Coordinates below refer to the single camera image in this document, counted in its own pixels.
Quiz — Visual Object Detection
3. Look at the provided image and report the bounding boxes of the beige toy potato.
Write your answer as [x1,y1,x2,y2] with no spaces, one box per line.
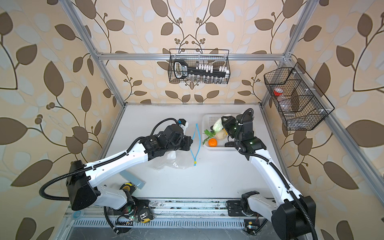
[215,129,228,140]

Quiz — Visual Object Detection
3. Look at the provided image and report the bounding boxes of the clear zip bag blue zipper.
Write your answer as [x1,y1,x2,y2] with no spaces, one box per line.
[151,122,202,170]

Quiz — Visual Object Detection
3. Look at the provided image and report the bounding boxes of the orange toy tangerine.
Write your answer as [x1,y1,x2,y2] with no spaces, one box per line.
[208,138,218,148]

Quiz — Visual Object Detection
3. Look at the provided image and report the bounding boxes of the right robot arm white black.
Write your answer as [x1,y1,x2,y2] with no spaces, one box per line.
[221,111,318,240]

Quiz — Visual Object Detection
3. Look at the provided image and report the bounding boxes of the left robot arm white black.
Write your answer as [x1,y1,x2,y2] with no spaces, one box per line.
[39,119,193,211]

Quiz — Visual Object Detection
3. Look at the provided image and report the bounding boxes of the white perforated plastic basket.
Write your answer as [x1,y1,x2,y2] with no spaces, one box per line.
[201,113,256,151]

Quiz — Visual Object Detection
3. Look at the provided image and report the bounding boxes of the grey blue flat plate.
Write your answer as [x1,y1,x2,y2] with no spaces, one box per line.
[120,171,146,190]

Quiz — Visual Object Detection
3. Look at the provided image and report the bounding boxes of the yellow black tape measure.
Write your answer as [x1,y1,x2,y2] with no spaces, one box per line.
[120,183,137,195]

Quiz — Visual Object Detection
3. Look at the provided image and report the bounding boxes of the red capped item in basket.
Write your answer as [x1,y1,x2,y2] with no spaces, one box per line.
[273,88,284,97]

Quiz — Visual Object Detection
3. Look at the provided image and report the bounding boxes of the black socket tool set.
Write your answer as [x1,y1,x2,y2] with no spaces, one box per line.
[172,60,231,80]

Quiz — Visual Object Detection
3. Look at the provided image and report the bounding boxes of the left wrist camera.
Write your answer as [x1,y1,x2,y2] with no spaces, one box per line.
[177,119,189,130]

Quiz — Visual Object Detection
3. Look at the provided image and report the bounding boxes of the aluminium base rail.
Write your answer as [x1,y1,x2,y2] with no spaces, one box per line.
[64,198,263,220]

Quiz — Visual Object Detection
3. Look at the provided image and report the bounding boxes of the black wire basket right wall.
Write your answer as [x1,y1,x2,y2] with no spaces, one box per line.
[264,63,335,131]

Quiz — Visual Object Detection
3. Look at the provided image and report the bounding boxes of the black wire basket wall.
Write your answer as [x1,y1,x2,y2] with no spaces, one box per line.
[264,63,335,131]
[168,48,231,85]

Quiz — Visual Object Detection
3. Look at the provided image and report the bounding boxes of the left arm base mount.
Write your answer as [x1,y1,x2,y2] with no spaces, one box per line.
[113,197,150,217]

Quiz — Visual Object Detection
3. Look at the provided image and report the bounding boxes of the yellow black device on rail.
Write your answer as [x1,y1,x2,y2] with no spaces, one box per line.
[138,207,154,223]

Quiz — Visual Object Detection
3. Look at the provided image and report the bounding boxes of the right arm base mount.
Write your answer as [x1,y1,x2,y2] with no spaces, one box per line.
[226,191,262,217]

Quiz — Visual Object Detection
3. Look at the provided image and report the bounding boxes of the black wire basket back wall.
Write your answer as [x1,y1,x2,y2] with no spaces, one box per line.
[168,48,231,85]

